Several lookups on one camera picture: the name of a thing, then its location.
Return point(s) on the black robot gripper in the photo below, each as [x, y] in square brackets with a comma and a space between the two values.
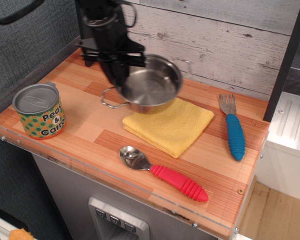
[109, 44]

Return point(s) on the stainless steel pot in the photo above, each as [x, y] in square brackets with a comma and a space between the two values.
[151, 88]

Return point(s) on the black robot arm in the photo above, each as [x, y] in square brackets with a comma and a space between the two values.
[110, 7]

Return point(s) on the peas and carrots can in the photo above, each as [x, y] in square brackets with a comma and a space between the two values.
[40, 110]

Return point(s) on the yellow folded cloth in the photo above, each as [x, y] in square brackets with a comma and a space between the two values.
[172, 130]

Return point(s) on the grey cabinet with dispenser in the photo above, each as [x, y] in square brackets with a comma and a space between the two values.
[95, 210]

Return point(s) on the orange object at corner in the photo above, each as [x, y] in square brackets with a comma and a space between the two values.
[20, 234]

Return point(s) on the white toy sink unit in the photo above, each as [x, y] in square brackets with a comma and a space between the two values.
[278, 166]

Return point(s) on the spoon with red handle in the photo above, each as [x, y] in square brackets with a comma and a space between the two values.
[136, 160]

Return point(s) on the fork with blue handle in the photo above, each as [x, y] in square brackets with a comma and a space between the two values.
[235, 135]

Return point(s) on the dark right shelf post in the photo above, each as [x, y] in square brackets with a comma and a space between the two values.
[283, 71]

